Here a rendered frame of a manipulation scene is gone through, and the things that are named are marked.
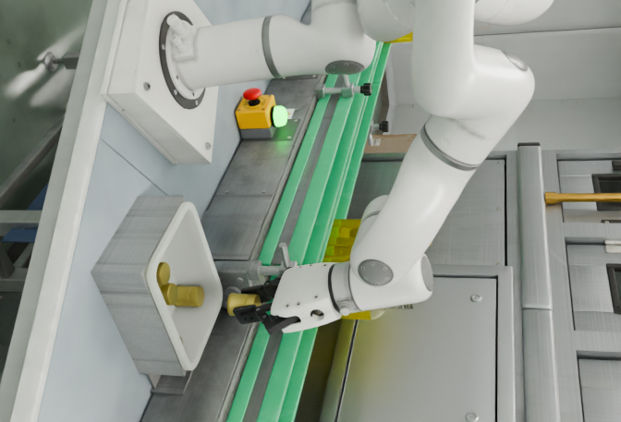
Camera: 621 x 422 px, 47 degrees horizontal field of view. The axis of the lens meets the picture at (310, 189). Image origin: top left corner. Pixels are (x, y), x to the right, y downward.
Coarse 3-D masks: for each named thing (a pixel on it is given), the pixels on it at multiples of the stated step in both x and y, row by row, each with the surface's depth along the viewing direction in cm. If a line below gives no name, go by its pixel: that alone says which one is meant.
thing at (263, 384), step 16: (368, 96) 185; (352, 144) 167; (336, 208) 150; (320, 256) 138; (256, 336) 124; (272, 336) 124; (288, 336) 123; (256, 352) 121; (272, 352) 121; (288, 352) 120; (256, 368) 118; (272, 368) 118; (288, 368) 117; (240, 384) 116; (256, 384) 116; (272, 384) 115; (240, 400) 114; (256, 400) 113; (272, 400) 113; (240, 416) 111; (256, 416) 111; (272, 416) 110
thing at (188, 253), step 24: (192, 216) 111; (168, 240) 102; (192, 240) 114; (192, 264) 117; (216, 288) 120; (168, 312) 102; (192, 312) 119; (216, 312) 119; (192, 336) 115; (192, 360) 111
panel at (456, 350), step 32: (448, 288) 148; (480, 288) 147; (512, 288) 145; (352, 320) 145; (384, 320) 144; (416, 320) 143; (448, 320) 141; (480, 320) 140; (512, 320) 138; (352, 352) 139; (384, 352) 138; (416, 352) 137; (448, 352) 135; (480, 352) 134; (512, 352) 132; (352, 384) 133; (384, 384) 132; (416, 384) 131; (448, 384) 130; (480, 384) 128; (512, 384) 127; (320, 416) 128; (352, 416) 127; (384, 416) 126; (416, 416) 125; (448, 416) 124; (480, 416) 123; (512, 416) 121
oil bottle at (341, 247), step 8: (328, 240) 143; (336, 240) 143; (344, 240) 142; (352, 240) 142; (328, 248) 141; (336, 248) 141; (344, 248) 140; (328, 256) 140; (336, 256) 140; (344, 256) 139
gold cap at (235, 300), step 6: (234, 294) 112; (240, 294) 111; (246, 294) 111; (252, 294) 111; (228, 300) 110; (234, 300) 110; (240, 300) 110; (246, 300) 110; (252, 300) 110; (258, 300) 111; (228, 306) 110; (234, 306) 110; (240, 306) 110; (258, 306) 111; (228, 312) 111
